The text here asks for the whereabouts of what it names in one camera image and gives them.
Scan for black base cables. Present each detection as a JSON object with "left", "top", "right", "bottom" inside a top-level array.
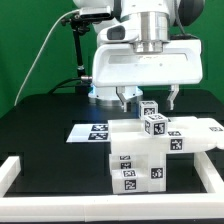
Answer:
[{"left": 48, "top": 77, "right": 92, "bottom": 95}]

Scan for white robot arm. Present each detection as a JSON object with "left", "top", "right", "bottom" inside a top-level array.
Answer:
[{"left": 73, "top": 0, "right": 205, "bottom": 107}]

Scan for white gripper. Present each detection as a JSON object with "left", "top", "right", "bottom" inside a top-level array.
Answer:
[{"left": 92, "top": 26, "right": 203, "bottom": 112}]

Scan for black camera stand pole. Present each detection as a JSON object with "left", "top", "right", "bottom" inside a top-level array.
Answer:
[{"left": 61, "top": 17, "right": 90, "bottom": 95}]

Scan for white camera cable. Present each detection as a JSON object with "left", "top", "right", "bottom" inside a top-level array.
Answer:
[{"left": 14, "top": 9, "right": 81, "bottom": 107}]

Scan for white chair seat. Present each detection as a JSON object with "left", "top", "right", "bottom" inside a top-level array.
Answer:
[{"left": 109, "top": 149, "right": 166, "bottom": 192}]

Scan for white U-shaped fence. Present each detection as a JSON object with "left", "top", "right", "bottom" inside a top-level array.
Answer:
[{"left": 0, "top": 153, "right": 224, "bottom": 222}]

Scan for white small chair part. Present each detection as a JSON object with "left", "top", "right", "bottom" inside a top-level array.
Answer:
[
  {"left": 109, "top": 154, "right": 148, "bottom": 171},
  {"left": 144, "top": 113, "right": 168, "bottom": 136}
]

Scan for black camera on stand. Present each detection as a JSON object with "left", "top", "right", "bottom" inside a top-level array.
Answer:
[{"left": 74, "top": 6, "right": 112, "bottom": 22}]

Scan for white chair back frame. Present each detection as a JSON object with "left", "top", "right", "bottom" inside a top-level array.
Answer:
[{"left": 108, "top": 116, "right": 224, "bottom": 154}]

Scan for white marker base plate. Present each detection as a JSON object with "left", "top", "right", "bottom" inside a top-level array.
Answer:
[{"left": 66, "top": 124, "right": 109, "bottom": 143}]

